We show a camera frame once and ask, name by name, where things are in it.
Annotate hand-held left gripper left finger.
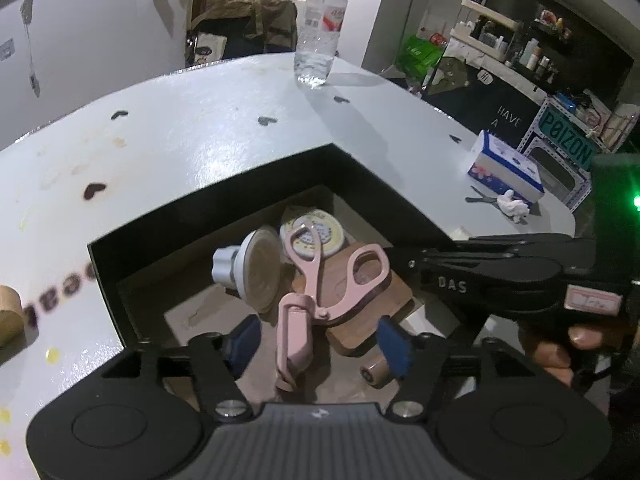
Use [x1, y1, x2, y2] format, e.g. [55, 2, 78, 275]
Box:
[100, 316, 262, 423]

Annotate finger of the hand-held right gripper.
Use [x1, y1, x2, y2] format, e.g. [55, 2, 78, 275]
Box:
[394, 247, 567, 314]
[450, 233, 599, 257]

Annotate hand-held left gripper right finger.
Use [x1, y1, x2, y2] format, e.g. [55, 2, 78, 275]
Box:
[377, 316, 538, 420]

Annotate small wooden cylinder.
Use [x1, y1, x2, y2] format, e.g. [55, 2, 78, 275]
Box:
[359, 357, 397, 387]

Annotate square wooden coaster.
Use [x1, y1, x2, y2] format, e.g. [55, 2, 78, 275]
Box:
[292, 244, 416, 357]

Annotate clear suction cup knob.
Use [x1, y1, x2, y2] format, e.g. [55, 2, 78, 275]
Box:
[212, 227, 284, 314]

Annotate pink scissors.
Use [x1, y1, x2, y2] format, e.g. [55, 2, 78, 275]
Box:
[274, 224, 390, 394]

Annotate round yellow tape measure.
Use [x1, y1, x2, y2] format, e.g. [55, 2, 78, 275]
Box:
[279, 207, 345, 262]

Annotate black storage box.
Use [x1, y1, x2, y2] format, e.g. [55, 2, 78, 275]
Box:
[87, 143, 493, 397]

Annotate person's right hand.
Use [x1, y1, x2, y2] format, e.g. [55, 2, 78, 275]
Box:
[519, 325, 618, 388]

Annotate crumpled white tissue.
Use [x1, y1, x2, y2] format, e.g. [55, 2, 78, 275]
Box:
[494, 189, 532, 224]

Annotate small dark scissors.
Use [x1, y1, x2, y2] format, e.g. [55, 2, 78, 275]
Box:
[464, 185, 501, 206]

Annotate blue tissue box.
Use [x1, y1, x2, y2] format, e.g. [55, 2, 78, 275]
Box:
[467, 129, 546, 204]

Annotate green sign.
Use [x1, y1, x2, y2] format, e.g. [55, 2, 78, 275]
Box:
[534, 109, 599, 169]

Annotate black chalkboard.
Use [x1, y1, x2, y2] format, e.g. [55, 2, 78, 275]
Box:
[424, 54, 549, 149]

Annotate shelf with bottles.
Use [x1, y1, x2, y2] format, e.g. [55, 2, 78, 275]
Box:
[449, 0, 577, 92]

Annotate green bag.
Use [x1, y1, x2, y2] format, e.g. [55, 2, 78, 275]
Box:
[397, 34, 446, 79]

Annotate tan wooden block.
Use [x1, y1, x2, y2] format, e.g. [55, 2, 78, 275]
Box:
[0, 284, 25, 349]

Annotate clear plastic water bottle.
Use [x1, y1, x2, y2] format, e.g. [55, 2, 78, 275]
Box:
[293, 0, 348, 89]

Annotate covered chair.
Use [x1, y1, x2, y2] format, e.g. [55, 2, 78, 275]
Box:
[187, 0, 299, 66]

